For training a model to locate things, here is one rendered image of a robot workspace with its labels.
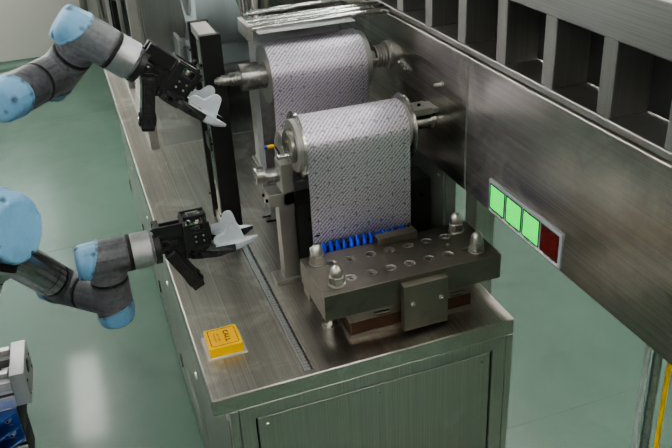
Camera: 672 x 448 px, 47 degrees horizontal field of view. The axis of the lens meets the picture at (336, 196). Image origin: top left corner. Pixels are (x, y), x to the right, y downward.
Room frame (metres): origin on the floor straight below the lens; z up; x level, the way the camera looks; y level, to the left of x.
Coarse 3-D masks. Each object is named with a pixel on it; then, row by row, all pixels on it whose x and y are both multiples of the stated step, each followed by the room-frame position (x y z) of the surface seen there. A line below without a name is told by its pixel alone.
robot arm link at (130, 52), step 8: (128, 40) 1.41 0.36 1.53; (120, 48) 1.39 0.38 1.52; (128, 48) 1.40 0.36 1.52; (136, 48) 1.41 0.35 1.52; (120, 56) 1.39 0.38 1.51; (128, 56) 1.39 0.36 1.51; (136, 56) 1.40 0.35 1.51; (112, 64) 1.39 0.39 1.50; (120, 64) 1.39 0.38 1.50; (128, 64) 1.39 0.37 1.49; (136, 64) 1.40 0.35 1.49; (112, 72) 1.40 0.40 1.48; (120, 72) 1.39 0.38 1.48; (128, 72) 1.39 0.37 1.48
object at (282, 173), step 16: (272, 176) 1.55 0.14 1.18; (288, 176) 1.55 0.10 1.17; (272, 192) 1.55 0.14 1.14; (288, 192) 1.55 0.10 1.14; (288, 208) 1.55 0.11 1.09; (288, 224) 1.55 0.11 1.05; (288, 240) 1.55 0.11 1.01; (288, 256) 1.55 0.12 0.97; (272, 272) 1.57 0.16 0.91; (288, 272) 1.55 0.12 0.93
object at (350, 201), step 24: (360, 168) 1.52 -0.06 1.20; (384, 168) 1.54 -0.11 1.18; (408, 168) 1.56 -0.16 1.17; (312, 192) 1.49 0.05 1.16; (336, 192) 1.51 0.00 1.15; (360, 192) 1.52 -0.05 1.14; (384, 192) 1.54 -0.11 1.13; (408, 192) 1.56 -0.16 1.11; (312, 216) 1.49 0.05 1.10; (336, 216) 1.50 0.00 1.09; (360, 216) 1.52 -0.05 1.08; (384, 216) 1.54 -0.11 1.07; (408, 216) 1.56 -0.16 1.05
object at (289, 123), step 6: (402, 102) 1.62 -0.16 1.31; (408, 114) 1.58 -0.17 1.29; (288, 120) 1.55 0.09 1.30; (408, 120) 1.58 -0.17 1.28; (288, 126) 1.56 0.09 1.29; (294, 126) 1.52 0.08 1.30; (294, 132) 1.51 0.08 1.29; (300, 138) 1.50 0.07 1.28; (300, 144) 1.49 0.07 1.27; (300, 150) 1.49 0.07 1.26; (300, 156) 1.49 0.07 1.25; (300, 162) 1.49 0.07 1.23; (294, 168) 1.54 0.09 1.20; (300, 168) 1.50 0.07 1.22
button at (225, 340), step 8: (216, 328) 1.35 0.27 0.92; (224, 328) 1.35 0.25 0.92; (232, 328) 1.34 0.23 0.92; (208, 336) 1.32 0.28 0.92; (216, 336) 1.32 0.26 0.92; (224, 336) 1.32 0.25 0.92; (232, 336) 1.32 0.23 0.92; (240, 336) 1.32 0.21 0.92; (208, 344) 1.29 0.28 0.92; (216, 344) 1.29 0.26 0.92; (224, 344) 1.29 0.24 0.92; (232, 344) 1.29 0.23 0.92; (240, 344) 1.29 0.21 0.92; (216, 352) 1.28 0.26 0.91; (224, 352) 1.28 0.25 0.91; (232, 352) 1.29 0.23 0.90
